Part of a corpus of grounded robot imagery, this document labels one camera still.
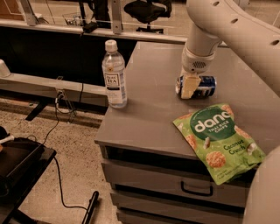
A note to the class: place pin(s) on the green rice chips bag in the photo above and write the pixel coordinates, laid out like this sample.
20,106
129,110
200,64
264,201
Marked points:
226,150

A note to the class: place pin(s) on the black flat bar on floor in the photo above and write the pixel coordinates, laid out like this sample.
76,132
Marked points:
91,208

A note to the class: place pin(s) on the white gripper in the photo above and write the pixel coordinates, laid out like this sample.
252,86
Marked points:
194,64

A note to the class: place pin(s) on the grey drawer cabinet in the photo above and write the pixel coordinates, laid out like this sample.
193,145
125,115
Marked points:
145,157

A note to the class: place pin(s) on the black side table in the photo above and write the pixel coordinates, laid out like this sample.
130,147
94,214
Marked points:
22,162

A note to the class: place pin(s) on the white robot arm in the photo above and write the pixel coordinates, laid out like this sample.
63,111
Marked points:
257,44

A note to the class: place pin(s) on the blue pepsi can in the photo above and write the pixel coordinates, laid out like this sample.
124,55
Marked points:
205,89

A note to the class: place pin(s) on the grey metal bracket middle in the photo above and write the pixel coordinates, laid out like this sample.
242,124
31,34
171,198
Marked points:
117,26

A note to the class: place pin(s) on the grey metal bracket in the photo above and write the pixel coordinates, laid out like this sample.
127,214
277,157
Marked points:
117,26
28,12

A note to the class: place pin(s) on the black office chair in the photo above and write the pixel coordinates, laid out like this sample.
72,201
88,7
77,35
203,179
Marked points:
147,11

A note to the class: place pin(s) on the black power adapter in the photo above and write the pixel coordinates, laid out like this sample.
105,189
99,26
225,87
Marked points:
88,28

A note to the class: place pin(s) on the clear tea bottle white cap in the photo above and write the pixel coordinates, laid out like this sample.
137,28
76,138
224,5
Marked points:
113,68

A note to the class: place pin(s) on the grey desk beam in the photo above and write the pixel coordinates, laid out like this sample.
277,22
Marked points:
74,91

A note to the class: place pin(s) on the grey metal bracket left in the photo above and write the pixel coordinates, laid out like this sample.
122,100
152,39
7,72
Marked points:
28,12

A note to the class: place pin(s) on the black drawer handle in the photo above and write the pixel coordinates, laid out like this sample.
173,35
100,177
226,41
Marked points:
196,190

